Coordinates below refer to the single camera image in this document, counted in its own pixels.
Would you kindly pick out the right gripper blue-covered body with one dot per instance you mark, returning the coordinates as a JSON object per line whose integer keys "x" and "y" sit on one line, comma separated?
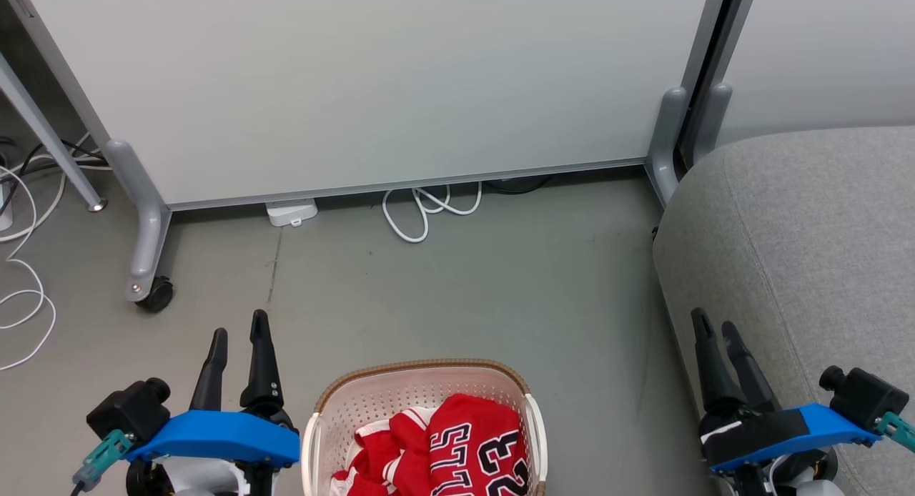
{"x": 772, "y": 435}

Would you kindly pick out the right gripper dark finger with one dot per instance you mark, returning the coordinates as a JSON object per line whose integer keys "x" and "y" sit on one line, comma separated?
{"x": 715, "y": 382}
{"x": 754, "y": 382}

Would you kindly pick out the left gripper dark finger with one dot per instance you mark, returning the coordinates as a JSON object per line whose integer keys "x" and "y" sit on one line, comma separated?
{"x": 261, "y": 367}
{"x": 211, "y": 382}

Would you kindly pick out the left gripper blue-covered body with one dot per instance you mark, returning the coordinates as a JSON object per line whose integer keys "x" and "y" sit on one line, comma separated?
{"x": 221, "y": 439}

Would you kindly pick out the red basketball jersey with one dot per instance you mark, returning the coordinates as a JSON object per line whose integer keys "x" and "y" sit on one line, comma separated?
{"x": 472, "y": 446}

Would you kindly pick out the grey fabric sofa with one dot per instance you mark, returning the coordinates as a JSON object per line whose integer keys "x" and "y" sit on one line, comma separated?
{"x": 808, "y": 239}

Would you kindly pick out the black caster wheel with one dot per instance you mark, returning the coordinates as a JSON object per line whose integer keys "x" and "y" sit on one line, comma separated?
{"x": 157, "y": 294}

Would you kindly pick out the white plastic laundry basket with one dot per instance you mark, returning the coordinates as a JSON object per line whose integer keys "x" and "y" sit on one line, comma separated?
{"x": 372, "y": 399}

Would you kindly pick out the small white adapter box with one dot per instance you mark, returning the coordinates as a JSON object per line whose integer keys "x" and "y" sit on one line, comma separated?
{"x": 292, "y": 211}

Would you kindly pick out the grey metal table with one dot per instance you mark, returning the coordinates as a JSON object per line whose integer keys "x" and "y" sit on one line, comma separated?
{"x": 43, "y": 128}

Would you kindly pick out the white rolling partition panel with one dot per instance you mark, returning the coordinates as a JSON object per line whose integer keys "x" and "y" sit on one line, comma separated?
{"x": 400, "y": 81}

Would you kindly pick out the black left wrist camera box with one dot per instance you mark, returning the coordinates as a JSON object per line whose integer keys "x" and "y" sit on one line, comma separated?
{"x": 132, "y": 409}

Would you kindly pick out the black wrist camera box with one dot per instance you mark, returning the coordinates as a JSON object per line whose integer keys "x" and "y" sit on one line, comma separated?
{"x": 132, "y": 409}
{"x": 865, "y": 396}

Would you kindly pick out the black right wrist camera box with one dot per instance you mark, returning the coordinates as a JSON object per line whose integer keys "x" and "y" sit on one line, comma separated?
{"x": 865, "y": 396}

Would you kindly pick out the teal left camera connector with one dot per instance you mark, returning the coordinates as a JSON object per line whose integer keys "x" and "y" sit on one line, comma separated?
{"x": 104, "y": 457}

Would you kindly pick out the teal camera connector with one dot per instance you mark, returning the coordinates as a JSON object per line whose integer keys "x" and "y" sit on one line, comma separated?
{"x": 104, "y": 457}
{"x": 899, "y": 430}

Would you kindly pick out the teal right camera connector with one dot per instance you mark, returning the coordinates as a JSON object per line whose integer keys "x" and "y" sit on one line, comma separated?
{"x": 899, "y": 430}

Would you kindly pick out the grey stand frame right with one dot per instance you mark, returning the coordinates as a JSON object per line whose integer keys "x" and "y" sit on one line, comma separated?
{"x": 822, "y": 46}

